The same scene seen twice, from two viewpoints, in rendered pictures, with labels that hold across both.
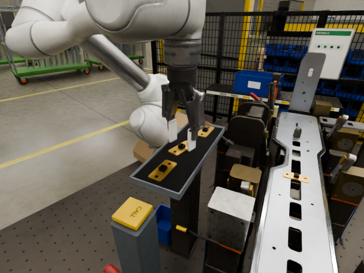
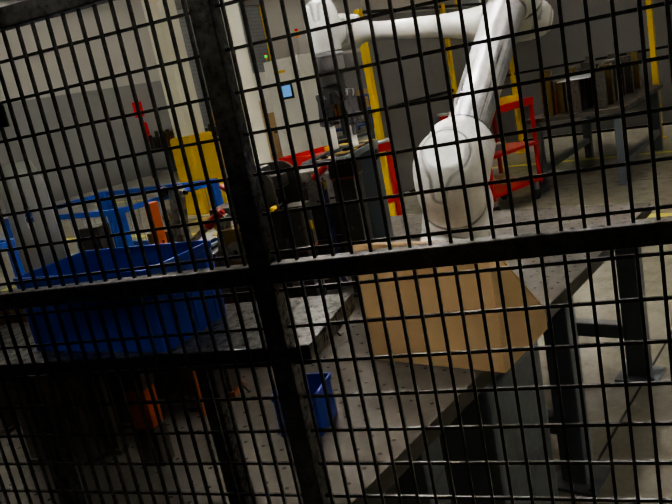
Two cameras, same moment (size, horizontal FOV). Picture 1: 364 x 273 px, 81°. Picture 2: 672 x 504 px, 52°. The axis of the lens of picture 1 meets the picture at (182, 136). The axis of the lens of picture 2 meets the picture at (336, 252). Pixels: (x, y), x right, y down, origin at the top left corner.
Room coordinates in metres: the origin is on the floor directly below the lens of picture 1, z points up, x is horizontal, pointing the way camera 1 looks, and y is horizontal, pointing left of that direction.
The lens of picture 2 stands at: (2.70, -0.28, 1.36)
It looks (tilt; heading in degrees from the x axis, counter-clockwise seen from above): 13 degrees down; 175
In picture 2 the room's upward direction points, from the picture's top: 11 degrees counter-clockwise
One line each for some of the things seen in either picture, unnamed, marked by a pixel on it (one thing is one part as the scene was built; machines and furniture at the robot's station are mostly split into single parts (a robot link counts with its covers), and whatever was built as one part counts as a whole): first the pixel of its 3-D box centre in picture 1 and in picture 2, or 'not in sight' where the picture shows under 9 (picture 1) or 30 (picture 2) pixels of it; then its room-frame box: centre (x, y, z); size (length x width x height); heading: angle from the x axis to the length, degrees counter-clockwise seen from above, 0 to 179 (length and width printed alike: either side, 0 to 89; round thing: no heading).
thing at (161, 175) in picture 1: (163, 168); not in sight; (0.43, 0.05, 1.17); 0.08 x 0.04 x 0.01; 151
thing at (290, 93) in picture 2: not in sight; (296, 100); (-10.34, 0.70, 1.22); 0.80 x 0.54 x 2.45; 46
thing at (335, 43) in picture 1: (325, 54); not in sight; (1.47, -0.95, 1.30); 0.23 x 0.02 x 0.31; 64
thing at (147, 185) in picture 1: (186, 149); (342, 153); (0.54, -0.01, 1.16); 0.37 x 0.14 x 0.02; 154
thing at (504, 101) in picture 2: not in sight; (491, 156); (-3.34, 1.79, 0.49); 0.81 x 0.46 x 0.97; 124
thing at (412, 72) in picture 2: not in sight; (454, 94); (-5.24, 2.12, 1.00); 3.44 x 0.14 x 2.00; 136
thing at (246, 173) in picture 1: (233, 213); not in sight; (0.53, -0.19, 0.89); 0.12 x 0.08 x 0.38; 64
